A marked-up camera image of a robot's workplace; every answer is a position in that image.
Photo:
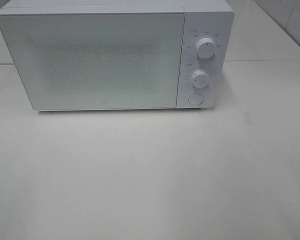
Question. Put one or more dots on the white microwave door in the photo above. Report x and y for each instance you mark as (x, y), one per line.
(96, 61)

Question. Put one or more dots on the white microwave oven body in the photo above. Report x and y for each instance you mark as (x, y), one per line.
(212, 18)

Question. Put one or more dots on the round door release button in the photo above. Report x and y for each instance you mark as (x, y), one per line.
(196, 99)

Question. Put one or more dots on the white timer knob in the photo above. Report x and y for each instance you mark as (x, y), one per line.
(200, 79)

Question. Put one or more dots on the white upper power knob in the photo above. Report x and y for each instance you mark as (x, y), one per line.
(205, 47)

